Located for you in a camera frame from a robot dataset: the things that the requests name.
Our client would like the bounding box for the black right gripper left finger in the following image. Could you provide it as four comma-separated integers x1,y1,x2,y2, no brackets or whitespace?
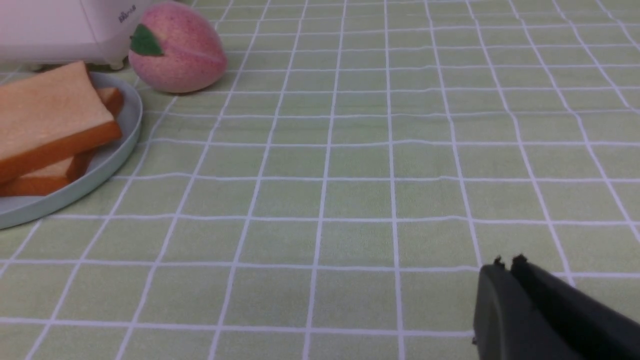
473,256,582,360

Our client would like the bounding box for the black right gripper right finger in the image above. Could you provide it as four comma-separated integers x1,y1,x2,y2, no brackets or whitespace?
510,254,639,360

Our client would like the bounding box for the toast slice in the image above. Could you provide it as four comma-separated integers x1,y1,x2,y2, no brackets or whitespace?
0,61,122,183
0,87,125,197

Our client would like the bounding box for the green checkered tablecloth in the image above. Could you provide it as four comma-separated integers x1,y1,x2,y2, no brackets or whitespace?
1,0,640,360

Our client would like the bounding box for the pink peach with leaf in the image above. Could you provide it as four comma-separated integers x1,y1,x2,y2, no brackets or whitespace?
128,1,227,94

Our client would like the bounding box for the light blue round plate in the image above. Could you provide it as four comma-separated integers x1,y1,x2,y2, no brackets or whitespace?
0,71,144,230

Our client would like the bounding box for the white toaster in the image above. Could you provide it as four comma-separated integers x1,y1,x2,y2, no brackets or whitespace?
0,0,153,70

